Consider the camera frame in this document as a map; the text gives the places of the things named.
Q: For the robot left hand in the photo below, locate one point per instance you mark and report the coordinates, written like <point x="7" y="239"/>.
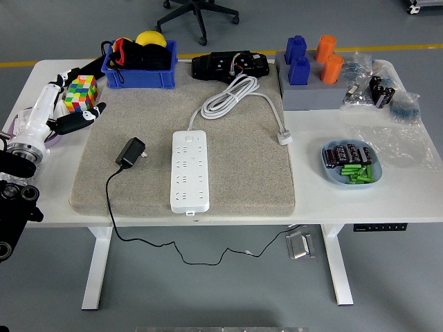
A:
<point x="38" y="114"/>

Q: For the black power adapter plug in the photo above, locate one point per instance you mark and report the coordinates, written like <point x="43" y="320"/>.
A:
<point x="129" y="154"/>

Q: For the white power strip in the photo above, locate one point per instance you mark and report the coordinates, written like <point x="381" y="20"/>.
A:
<point x="190" y="186"/>

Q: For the white three-pin plug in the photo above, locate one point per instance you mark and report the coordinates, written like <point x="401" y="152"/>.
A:
<point x="285" y="137"/>

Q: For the large white socket panel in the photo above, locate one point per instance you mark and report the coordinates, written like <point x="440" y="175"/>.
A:
<point x="21" y="119"/>

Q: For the purple tray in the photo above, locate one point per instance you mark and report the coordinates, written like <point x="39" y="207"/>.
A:
<point x="54" y="140"/>

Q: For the colourful puzzle cube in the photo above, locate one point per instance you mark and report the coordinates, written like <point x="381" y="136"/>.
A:
<point x="83" y="91"/>

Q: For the clear bag of screws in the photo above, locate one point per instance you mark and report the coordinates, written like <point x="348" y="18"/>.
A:
<point x="14" y="177"/>

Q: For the long black box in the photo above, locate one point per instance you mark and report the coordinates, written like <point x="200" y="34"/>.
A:
<point x="90" y="65"/>

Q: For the blue plastic bin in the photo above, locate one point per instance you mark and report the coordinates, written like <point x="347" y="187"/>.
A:
<point x="138" y="79"/>

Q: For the black and red pouch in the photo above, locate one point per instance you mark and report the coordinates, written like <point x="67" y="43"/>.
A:
<point x="145" y="57"/>

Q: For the yellow ball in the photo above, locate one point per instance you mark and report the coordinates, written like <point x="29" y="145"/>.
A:
<point x="149" y="37"/>

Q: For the white table leg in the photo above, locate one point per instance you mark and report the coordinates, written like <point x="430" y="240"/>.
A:
<point x="337" y="269"/>
<point x="97" y="269"/>

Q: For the black electronic module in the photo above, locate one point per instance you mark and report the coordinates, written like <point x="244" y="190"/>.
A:
<point x="214" y="65"/>

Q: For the black office chair base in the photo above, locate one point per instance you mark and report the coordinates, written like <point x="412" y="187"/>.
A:
<point x="199" y="14"/>

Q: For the grey-brown mat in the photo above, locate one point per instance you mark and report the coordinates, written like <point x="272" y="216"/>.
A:
<point x="242" y="173"/>

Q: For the blue square bottle block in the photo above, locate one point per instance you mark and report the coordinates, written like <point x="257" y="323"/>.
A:
<point x="299" y="71"/>
<point x="295" y="46"/>

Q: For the grey block holder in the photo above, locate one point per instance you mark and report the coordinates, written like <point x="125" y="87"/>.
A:
<point x="311" y="97"/>

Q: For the metal floor socket box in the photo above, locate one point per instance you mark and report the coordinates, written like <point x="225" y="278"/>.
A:
<point x="299" y="245"/>

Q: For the orange cylinder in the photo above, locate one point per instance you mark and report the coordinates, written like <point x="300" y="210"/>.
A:
<point x="331" y="69"/>
<point x="325" y="46"/>

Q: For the light blue tray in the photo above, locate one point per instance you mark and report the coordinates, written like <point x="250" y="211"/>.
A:
<point x="332" y="174"/>

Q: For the green small cylinder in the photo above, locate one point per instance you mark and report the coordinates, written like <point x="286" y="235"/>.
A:
<point x="356" y="180"/>
<point x="354" y="175"/>
<point x="349" y="169"/>
<point x="369" y="172"/>
<point x="362" y="171"/>

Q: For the bag of metal parts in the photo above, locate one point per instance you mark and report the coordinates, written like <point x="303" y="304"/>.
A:
<point x="358" y="98"/>

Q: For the bag of blue parts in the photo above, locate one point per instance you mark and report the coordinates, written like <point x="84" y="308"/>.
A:
<point x="405" y="109"/>
<point x="356" y="67"/>

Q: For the bundle of black capacitors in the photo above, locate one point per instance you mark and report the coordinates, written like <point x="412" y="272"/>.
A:
<point x="380" y="91"/>

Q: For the black table control panel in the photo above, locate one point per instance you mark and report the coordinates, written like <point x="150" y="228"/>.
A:
<point x="379" y="227"/>

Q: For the empty clear plastic bag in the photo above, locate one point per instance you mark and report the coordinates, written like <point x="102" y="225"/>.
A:
<point x="398" y="145"/>

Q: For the white wheeled frame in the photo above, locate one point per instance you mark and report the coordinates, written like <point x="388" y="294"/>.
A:
<point x="422" y="5"/>

